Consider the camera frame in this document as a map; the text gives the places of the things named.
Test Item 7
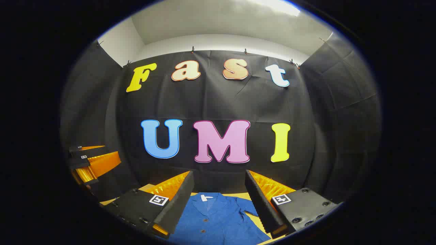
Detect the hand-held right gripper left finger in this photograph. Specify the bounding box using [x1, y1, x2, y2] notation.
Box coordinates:
[101, 171, 195, 239]

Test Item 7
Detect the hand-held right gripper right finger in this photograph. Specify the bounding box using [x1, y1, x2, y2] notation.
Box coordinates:
[245, 170, 341, 239]

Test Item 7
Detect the blue button shirt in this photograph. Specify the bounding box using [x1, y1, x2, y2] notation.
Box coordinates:
[169, 192, 271, 245]

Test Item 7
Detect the black backdrop cloth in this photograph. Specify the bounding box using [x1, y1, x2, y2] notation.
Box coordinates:
[61, 32, 382, 205]

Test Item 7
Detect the row of small backdrop clips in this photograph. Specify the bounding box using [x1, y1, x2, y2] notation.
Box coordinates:
[96, 36, 326, 68]

